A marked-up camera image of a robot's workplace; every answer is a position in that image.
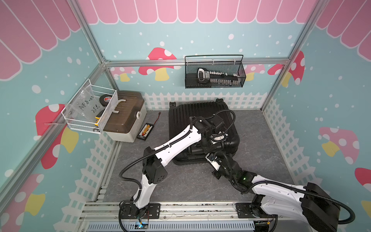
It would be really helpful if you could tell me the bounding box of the black hard-shell suitcase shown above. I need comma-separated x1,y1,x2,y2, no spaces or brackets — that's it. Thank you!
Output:
169,99,240,165

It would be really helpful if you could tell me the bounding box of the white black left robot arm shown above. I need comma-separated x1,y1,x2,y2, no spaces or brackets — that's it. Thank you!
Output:
118,109,237,220

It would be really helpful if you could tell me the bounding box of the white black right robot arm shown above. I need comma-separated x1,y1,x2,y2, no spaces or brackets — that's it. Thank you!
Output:
206,151,356,232

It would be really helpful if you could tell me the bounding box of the socket wrench set in basket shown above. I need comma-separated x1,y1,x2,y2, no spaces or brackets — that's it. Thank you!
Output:
196,68,242,87

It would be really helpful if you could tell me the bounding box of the black parallel charging board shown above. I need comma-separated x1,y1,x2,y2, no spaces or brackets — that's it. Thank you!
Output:
137,123,154,141

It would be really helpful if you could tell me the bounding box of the white box with brown lid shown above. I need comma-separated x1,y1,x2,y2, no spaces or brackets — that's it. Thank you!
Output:
103,91,146,143

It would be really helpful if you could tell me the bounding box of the black tape roll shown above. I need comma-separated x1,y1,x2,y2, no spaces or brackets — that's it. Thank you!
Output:
99,94,112,107

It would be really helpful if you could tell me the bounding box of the yellow black tool in bin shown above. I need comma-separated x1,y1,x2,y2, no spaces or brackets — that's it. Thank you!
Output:
94,116,100,126

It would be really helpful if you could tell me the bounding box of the black wire mesh wall basket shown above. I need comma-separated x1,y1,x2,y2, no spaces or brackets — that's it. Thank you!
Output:
184,55,246,89

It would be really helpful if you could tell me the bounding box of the clear plastic wall bin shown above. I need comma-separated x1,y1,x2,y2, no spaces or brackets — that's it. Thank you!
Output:
61,79,118,134

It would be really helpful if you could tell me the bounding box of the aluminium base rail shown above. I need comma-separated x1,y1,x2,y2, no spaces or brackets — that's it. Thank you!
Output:
76,202,277,232

